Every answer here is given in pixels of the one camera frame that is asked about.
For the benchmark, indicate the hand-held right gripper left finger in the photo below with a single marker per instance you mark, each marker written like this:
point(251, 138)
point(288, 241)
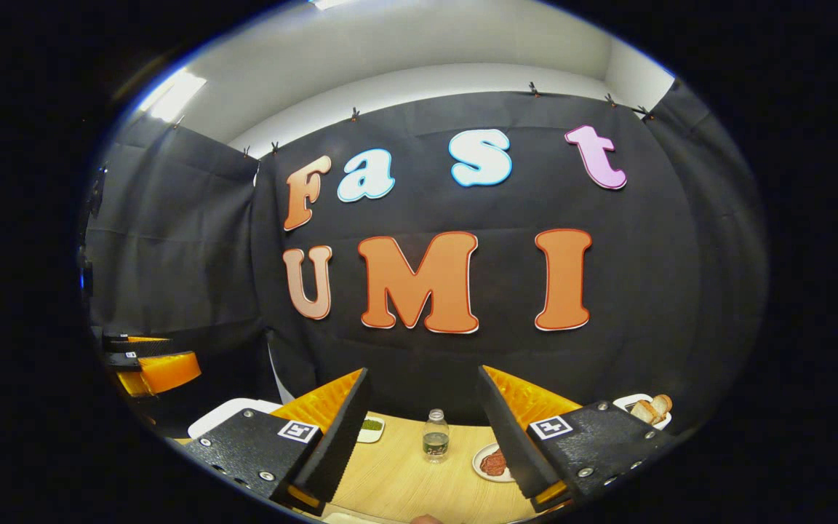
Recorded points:
point(342, 437)

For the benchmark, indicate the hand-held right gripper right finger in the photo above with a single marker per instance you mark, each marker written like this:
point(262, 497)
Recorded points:
point(512, 444)

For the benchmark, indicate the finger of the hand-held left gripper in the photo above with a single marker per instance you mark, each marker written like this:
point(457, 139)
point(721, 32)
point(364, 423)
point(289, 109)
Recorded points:
point(168, 372)
point(135, 343)

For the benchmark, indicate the white rice cooker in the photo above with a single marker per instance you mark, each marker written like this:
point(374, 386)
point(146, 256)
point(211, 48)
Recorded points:
point(226, 415)

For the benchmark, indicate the red meat piece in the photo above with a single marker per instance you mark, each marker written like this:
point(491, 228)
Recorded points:
point(493, 463)

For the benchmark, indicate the white divided condiment dish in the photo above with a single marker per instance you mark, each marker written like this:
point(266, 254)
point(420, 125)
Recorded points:
point(372, 428)

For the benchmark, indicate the white round plate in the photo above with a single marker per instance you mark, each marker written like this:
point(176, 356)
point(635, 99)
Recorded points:
point(479, 466)

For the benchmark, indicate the clear plastic water bottle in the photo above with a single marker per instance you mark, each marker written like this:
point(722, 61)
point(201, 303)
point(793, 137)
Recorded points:
point(436, 440)

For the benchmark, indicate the white toaster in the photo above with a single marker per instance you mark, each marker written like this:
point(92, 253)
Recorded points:
point(626, 402)

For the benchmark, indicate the toasted bread slice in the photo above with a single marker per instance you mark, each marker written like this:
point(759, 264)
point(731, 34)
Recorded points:
point(663, 404)
point(643, 412)

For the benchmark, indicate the ceiling light panel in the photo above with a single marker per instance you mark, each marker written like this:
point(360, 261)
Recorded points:
point(332, 4)
point(175, 94)

